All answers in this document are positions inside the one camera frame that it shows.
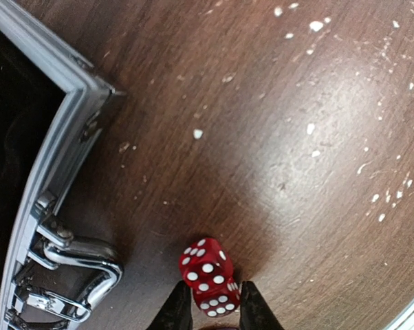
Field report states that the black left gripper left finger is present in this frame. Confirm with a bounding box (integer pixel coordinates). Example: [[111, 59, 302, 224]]
[[151, 282, 193, 330]]

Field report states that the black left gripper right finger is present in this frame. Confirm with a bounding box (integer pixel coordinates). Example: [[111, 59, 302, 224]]
[[239, 281, 284, 330]]

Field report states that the red translucent die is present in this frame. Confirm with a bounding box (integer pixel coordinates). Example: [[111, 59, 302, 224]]
[[179, 237, 234, 293], [192, 276, 241, 318]]

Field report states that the aluminium poker case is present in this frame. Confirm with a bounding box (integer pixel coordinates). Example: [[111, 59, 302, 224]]
[[0, 1, 124, 329]]

